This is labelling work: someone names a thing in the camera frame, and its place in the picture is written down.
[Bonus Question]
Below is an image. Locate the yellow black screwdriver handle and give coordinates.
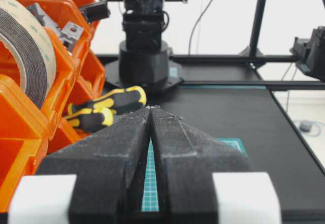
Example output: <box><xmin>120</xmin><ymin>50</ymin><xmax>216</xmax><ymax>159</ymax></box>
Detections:
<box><xmin>92</xmin><ymin>86</ymin><xmax>147</xmax><ymax>115</ymax></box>
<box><xmin>64</xmin><ymin>102</ymin><xmax>116</xmax><ymax>133</ymax></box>

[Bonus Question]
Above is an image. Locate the foam tape roll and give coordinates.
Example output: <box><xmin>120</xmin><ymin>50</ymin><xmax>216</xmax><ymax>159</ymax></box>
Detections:
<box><xmin>1</xmin><ymin>0</ymin><xmax>56</xmax><ymax>108</ymax></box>

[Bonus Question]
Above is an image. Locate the black aluminium profile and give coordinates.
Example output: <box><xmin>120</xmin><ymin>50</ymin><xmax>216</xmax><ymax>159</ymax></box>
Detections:
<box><xmin>79</xmin><ymin>1</ymin><xmax>111</xmax><ymax>23</ymax></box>

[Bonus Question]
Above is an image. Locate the black table mat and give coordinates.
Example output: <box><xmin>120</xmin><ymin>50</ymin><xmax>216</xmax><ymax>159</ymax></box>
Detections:
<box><xmin>101</xmin><ymin>85</ymin><xmax>325</xmax><ymax>221</ymax></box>

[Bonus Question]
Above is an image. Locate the grey corner bracket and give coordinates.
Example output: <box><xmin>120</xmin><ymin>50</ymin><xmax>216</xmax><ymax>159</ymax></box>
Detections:
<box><xmin>59</xmin><ymin>21</ymin><xmax>84</xmax><ymax>53</ymax></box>
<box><xmin>26</xmin><ymin>3</ymin><xmax>60</xmax><ymax>37</ymax></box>

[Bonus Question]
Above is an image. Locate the small grey floor object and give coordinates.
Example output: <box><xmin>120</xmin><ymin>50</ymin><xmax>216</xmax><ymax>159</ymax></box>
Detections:
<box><xmin>299</xmin><ymin>120</ymin><xmax>313</xmax><ymax>133</ymax></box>

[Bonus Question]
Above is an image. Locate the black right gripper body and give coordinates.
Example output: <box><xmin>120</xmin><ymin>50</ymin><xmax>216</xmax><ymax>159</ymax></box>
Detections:
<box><xmin>290</xmin><ymin>26</ymin><xmax>324</xmax><ymax>82</ymax></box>

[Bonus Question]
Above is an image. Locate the orange container rack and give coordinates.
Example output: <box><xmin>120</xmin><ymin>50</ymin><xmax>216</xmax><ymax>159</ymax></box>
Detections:
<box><xmin>1</xmin><ymin>0</ymin><xmax>105</xmax><ymax>213</ymax></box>

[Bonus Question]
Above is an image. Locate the black frame stand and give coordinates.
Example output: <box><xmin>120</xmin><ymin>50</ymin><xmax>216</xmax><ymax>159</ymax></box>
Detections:
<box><xmin>240</xmin><ymin>0</ymin><xmax>266</xmax><ymax>57</ymax></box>

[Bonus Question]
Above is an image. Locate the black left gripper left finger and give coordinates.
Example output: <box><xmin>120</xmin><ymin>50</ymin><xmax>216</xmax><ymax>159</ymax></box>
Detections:
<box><xmin>37</xmin><ymin>108</ymin><xmax>150</xmax><ymax>223</ymax></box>

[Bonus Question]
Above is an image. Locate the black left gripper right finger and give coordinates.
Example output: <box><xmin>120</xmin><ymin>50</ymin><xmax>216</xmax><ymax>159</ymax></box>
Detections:
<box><xmin>151</xmin><ymin>107</ymin><xmax>253</xmax><ymax>223</ymax></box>

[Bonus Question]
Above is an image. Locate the green cutting mat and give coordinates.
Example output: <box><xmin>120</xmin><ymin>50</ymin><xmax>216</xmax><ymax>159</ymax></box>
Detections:
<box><xmin>141</xmin><ymin>137</ymin><xmax>242</xmax><ymax>212</ymax></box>

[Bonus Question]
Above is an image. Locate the grey hanging cable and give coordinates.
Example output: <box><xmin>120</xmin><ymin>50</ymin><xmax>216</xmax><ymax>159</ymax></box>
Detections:
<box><xmin>188</xmin><ymin>0</ymin><xmax>224</xmax><ymax>55</ymax></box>

